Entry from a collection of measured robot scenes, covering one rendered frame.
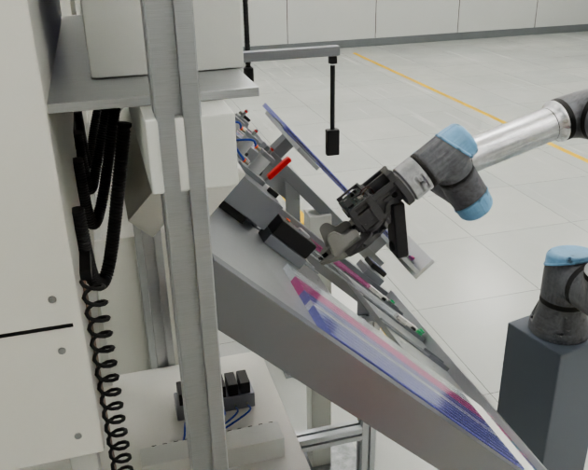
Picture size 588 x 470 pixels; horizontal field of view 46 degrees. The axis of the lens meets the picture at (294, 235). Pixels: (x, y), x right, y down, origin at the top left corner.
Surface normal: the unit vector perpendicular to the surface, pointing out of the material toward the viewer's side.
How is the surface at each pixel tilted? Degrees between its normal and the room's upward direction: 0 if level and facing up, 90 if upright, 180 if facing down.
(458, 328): 0
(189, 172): 90
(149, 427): 0
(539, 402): 90
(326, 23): 90
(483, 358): 0
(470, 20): 90
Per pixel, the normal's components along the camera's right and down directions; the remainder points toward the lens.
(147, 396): -0.02, -0.91
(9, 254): 0.28, 0.40
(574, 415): 0.47, 0.36
